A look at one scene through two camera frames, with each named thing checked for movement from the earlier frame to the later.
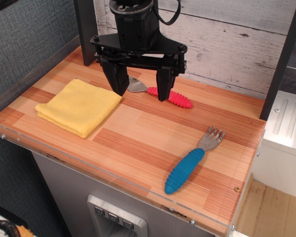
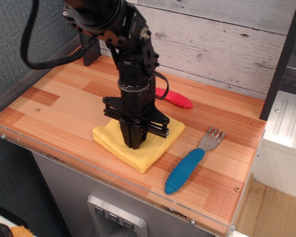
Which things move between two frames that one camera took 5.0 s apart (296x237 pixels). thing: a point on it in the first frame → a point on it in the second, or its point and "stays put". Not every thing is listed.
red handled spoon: x=135 y=85 stays put
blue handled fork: x=180 y=174 stays put
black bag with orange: x=3 y=223 stays put
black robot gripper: x=138 y=42 → x=137 y=104
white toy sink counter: x=281 y=161 stays put
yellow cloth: x=79 y=106 → x=110 y=137
